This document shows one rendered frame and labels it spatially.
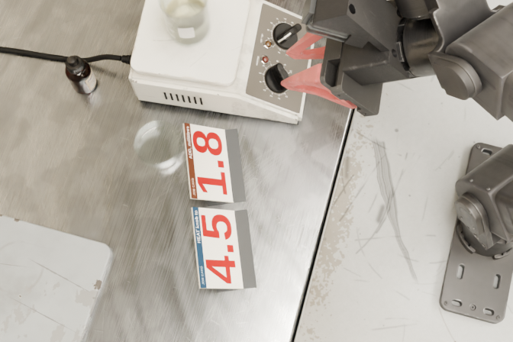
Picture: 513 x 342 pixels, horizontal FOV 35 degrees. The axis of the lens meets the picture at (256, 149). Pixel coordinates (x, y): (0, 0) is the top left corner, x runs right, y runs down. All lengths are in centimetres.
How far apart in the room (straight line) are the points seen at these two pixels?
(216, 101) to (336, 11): 28
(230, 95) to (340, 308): 27
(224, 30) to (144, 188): 20
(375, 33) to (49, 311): 47
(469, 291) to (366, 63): 31
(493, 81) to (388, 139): 33
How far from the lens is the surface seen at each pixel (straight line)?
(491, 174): 82
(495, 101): 67
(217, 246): 91
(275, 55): 95
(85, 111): 100
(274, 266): 92
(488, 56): 66
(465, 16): 71
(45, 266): 95
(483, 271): 94
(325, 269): 93
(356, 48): 76
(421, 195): 96
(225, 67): 91
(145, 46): 93
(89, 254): 94
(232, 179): 95
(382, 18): 73
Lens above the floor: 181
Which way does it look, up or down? 71 degrees down
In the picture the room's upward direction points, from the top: 4 degrees counter-clockwise
